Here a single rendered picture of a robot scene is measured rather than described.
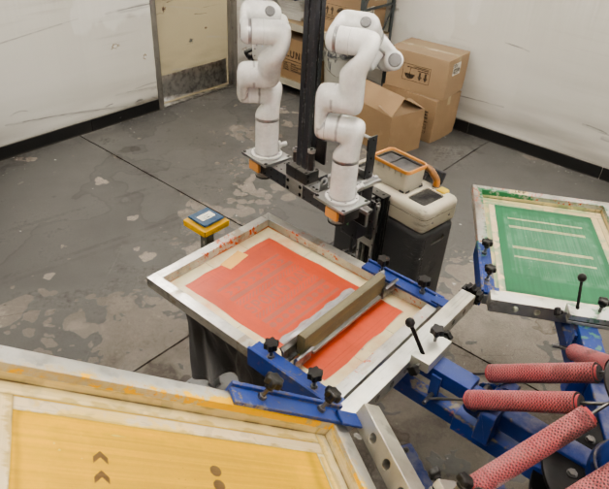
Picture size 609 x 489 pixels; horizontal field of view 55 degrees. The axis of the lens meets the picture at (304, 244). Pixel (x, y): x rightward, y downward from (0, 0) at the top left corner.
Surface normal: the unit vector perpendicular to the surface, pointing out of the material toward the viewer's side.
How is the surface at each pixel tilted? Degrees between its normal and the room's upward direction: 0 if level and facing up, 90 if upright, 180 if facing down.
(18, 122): 90
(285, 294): 0
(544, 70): 90
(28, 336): 0
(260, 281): 0
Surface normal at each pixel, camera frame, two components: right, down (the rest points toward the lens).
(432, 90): -0.60, 0.45
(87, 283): 0.05, -0.82
